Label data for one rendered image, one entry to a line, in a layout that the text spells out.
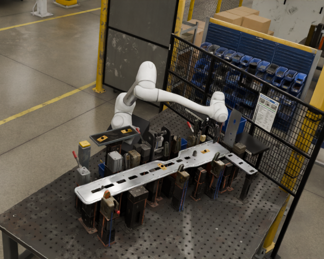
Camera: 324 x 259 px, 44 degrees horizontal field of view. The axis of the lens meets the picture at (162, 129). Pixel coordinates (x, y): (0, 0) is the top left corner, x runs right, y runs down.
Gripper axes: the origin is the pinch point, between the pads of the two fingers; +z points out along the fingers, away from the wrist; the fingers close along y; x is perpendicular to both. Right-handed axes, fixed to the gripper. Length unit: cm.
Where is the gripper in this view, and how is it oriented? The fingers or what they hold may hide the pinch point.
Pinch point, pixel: (208, 137)
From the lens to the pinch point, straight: 331.5
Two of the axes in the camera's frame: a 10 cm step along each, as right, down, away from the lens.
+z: -1.4, 8.5, 5.1
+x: 7.8, -2.2, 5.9
